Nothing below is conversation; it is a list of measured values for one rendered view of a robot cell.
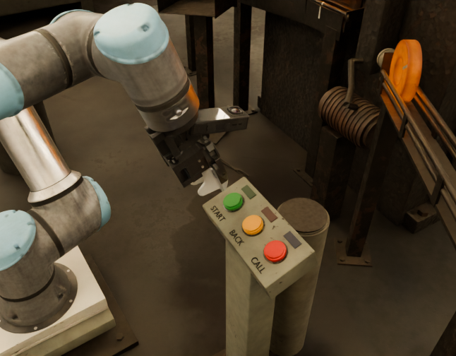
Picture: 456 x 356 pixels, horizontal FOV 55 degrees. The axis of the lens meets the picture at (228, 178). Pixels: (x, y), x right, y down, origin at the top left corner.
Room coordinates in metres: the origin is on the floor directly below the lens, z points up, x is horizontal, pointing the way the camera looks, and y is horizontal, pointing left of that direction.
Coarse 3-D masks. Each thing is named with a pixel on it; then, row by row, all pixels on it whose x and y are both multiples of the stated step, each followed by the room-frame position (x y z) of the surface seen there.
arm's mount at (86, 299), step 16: (64, 256) 0.87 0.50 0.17; (80, 256) 0.86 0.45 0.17; (80, 272) 0.81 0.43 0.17; (80, 288) 0.75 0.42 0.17; (96, 288) 0.75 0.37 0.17; (64, 304) 0.70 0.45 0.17; (80, 304) 0.70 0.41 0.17; (96, 304) 0.70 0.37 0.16; (0, 320) 0.65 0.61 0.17; (48, 320) 0.65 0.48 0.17; (64, 320) 0.65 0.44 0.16; (80, 320) 0.67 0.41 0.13; (0, 336) 0.61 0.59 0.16; (16, 336) 0.61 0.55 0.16; (32, 336) 0.61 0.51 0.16; (48, 336) 0.62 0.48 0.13; (0, 352) 0.56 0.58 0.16; (16, 352) 0.58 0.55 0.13
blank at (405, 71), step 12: (396, 48) 1.08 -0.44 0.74; (408, 48) 0.99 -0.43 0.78; (420, 48) 0.99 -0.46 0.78; (396, 60) 1.05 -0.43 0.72; (408, 60) 0.97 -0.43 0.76; (420, 60) 0.96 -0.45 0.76; (396, 72) 1.05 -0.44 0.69; (408, 72) 0.95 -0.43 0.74; (420, 72) 0.95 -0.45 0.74; (396, 84) 1.01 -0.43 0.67; (408, 84) 0.94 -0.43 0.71; (408, 96) 0.95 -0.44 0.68
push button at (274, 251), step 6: (276, 240) 0.53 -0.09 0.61; (270, 246) 0.52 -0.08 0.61; (276, 246) 0.52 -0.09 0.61; (282, 246) 0.52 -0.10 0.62; (264, 252) 0.51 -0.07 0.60; (270, 252) 0.51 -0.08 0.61; (276, 252) 0.51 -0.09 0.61; (282, 252) 0.50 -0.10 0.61; (270, 258) 0.50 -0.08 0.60; (276, 258) 0.50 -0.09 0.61; (282, 258) 0.50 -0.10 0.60
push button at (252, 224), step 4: (248, 216) 0.60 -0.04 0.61; (252, 216) 0.59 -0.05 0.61; (256, 216) 0.59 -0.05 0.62; (244, 220) 0.59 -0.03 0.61; (248, 220) 0.59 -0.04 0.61; (252, 220) 0.58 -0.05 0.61; (256, 220) 0.58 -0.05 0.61; (260, 220) 0.58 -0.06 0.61; (244, 224) 0.58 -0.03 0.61; (248, 224) 0.58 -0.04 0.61; (252, 224) 0.58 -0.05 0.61; (256, 224) 0.57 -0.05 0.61; (260, 224) 0.57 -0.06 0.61; (244, 228) 0.57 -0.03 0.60; (248, 228) 0.57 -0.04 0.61; (252, 228) 0.57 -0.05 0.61; (256, 228) 0.56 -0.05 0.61; (260, 228) 0.57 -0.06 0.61; (248, 232) 0.56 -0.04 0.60; (252, 232) 0.56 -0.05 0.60; (256, 232) 0.56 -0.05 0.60
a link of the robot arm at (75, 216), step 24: (0, 120) 0.88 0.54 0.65; (24, 120) 0.90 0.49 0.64; (24, 144) 0.87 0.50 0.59; (48, 144) 0.90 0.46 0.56; (24, 168) 0.85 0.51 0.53; (48, 168) 0.86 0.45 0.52; (48, 192) 0.82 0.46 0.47; (72, 192) 0.84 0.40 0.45; (96, 192) 0.88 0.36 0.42; (48, 216) 0.79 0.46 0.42; (72, 216) 0.80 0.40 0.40; (96, 216) 0.84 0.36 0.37; (72, 240) 0.77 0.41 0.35
